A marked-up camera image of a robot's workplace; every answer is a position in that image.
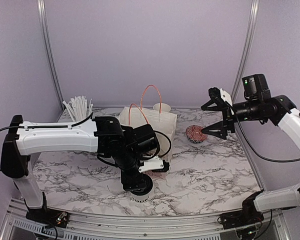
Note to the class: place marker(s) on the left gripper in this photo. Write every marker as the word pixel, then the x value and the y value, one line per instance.
pixel 134 183

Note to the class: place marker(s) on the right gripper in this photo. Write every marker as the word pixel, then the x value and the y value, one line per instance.
pixel 222 125

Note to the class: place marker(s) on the white paper cup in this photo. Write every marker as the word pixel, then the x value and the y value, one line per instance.
pixel 140 196

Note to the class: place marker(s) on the paper takeout bag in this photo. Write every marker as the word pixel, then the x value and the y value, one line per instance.
pixel 164 124

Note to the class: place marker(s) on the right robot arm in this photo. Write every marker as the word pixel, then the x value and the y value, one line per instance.
pixel 261 106

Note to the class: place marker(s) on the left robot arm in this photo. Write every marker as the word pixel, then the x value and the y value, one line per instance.
pixel 103 135

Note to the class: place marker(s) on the red patterned small bowl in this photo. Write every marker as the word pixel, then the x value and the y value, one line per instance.
pixel 195 135

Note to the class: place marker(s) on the stack of white paper cups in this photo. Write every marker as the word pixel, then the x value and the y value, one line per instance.
pixel 162 107

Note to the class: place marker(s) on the black cup with straws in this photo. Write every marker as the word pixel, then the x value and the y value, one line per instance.
pixel 79 108

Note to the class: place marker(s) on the right aluminium frame post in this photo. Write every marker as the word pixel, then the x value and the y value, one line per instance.
pixel 246 46

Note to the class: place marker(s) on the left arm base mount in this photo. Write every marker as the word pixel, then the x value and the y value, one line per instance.
pixel 57 218

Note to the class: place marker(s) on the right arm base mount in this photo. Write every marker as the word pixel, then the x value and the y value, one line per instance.
pixel 242 216

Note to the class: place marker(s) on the aluminium front rail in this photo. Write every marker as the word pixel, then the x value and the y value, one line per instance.
pixel 87 226

